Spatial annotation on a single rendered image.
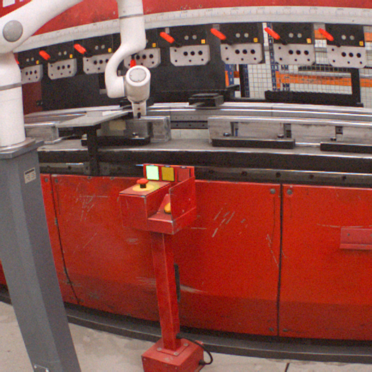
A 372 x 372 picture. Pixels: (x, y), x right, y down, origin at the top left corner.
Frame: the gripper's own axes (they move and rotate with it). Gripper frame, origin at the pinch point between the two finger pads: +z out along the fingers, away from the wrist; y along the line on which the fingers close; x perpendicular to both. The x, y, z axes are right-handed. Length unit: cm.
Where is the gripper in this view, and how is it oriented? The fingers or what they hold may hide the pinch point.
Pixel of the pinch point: (137, 110)
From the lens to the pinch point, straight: 197.0
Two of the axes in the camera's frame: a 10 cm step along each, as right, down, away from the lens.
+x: -9.9, 1.0, -1.1
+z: -0.8, 2.6, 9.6
